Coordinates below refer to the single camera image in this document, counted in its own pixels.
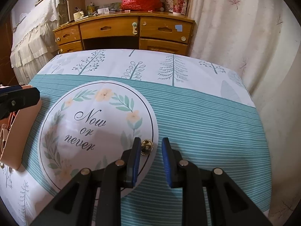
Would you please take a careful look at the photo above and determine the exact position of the lace covered furniture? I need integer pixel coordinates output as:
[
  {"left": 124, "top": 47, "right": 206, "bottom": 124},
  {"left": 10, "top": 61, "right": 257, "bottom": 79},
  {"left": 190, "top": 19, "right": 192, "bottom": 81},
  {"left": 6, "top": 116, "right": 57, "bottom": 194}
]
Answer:
[{"left": 10, "top": 0, "right": 68, "bottom": 85}]

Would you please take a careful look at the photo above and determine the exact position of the wooden desk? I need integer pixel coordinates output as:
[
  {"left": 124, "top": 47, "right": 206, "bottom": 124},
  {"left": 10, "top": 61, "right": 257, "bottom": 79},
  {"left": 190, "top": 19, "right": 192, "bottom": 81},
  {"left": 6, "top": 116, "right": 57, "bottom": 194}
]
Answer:
[{"left": 54, "top": 12, "right": 195, "bottom": 56}]

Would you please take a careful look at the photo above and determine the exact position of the gold coin pendant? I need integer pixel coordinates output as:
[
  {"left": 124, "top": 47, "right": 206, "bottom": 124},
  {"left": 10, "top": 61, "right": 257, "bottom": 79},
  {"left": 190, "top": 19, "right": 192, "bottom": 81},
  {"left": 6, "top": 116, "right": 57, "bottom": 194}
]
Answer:
[{"left": 141, "top": 139, "right": 154, "bottom": 156}]

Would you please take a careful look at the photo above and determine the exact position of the cream mug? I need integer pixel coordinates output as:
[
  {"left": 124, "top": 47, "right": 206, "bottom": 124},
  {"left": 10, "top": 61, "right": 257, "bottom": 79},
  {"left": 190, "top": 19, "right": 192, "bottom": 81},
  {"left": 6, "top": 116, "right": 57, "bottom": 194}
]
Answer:
[{"left": 73, "top": 11, "right": 85, "bottom": 21}]

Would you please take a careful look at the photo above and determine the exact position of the pink jewelry tray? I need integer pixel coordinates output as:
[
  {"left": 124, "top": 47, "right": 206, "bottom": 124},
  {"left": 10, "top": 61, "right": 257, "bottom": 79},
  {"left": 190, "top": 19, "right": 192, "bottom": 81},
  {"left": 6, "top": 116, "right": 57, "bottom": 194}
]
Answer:
[{"left": 1, "top": 85, "right": 42, "bottom": 170}]

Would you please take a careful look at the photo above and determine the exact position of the patterned tablecloth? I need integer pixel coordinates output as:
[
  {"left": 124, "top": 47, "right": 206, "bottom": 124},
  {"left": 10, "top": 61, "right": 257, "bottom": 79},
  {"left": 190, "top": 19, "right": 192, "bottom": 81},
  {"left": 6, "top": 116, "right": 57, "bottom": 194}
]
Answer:
[{"left": 1, "top": 50, "right": 271, "bottom": 225}]

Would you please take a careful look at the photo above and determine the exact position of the white curtain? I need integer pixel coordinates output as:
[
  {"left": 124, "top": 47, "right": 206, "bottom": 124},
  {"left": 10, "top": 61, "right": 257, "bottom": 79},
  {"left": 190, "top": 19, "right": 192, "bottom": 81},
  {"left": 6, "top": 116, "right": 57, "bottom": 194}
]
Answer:
[{"left": 188, "top": 0, "right": 300, "bottom": 225}]

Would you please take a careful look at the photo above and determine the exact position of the floral paper cup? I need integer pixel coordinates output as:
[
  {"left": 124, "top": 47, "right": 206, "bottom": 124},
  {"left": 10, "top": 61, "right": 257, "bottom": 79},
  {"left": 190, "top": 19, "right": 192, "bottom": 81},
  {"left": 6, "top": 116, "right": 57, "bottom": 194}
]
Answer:
[{"left": 173, "top": 0, "right": 188, "bottom": 15}]

